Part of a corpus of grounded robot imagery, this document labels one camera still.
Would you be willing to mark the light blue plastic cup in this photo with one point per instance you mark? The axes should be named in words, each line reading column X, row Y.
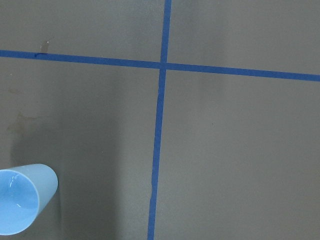
column 24, row 192

